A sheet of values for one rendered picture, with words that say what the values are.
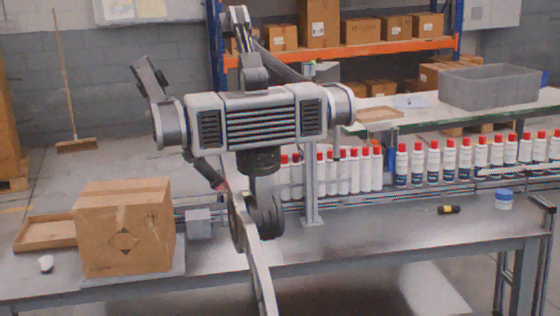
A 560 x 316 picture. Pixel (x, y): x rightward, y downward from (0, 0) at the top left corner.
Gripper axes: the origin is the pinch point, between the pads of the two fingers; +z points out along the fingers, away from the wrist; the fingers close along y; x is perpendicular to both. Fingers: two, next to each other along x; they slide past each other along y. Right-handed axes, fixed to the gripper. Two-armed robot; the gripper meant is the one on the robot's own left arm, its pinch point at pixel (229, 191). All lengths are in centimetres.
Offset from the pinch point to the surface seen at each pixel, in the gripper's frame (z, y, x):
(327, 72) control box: -15, -17, -64
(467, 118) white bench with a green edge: 123, 118, -122
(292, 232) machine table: 22.4, -23.7, -10.8
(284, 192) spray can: 16.0, -3.9, -17.2
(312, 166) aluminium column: 9.7, -16.8, -34.7
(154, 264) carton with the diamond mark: -16, -45, 27
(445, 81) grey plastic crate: 110, 157, -134
